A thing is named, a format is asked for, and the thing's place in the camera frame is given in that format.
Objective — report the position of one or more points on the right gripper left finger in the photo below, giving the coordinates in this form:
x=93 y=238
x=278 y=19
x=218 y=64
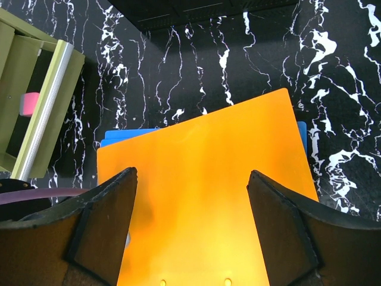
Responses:
x=65 y=236

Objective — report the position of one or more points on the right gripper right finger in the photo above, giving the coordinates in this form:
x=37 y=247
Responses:
x=304 y=242

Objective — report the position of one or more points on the orange folder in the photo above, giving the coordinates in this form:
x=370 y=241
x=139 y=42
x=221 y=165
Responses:
x=192 y=222

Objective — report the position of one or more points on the pink eraser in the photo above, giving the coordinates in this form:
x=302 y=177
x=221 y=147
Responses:
x=28 y=103

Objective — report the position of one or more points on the yellow-green drawer cabinet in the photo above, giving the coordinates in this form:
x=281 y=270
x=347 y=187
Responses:
x=38 y=78

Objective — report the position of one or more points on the black magazine file holder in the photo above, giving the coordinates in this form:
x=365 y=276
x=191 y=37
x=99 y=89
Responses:
x=147 y=15

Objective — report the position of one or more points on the black marble desk mat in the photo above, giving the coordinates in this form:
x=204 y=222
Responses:
x=326 y=53

